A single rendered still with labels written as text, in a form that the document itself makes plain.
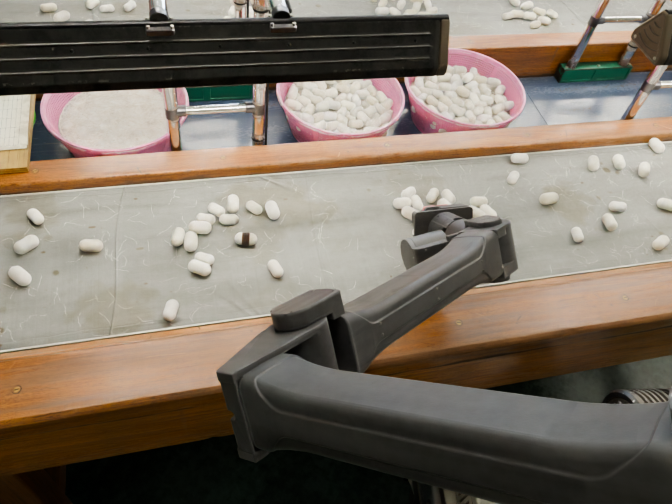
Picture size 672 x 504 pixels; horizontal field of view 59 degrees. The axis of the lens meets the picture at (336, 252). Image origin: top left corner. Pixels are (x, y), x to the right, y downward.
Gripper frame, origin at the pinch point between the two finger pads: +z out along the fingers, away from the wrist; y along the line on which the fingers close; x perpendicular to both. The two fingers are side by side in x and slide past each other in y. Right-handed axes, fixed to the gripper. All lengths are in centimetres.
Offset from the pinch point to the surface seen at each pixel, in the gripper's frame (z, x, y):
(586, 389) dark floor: 37, 67, -69
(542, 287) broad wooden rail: -14.2, 10.4, -15.4
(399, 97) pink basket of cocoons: 26.2, -19.7, -6.7
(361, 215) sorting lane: 4.7, -0.4, 9.5
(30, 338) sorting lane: -7, 10, 63
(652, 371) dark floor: 38, 66, -93
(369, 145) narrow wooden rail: 14.9, -11.5, 4.1
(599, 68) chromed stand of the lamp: 37, -24, -65
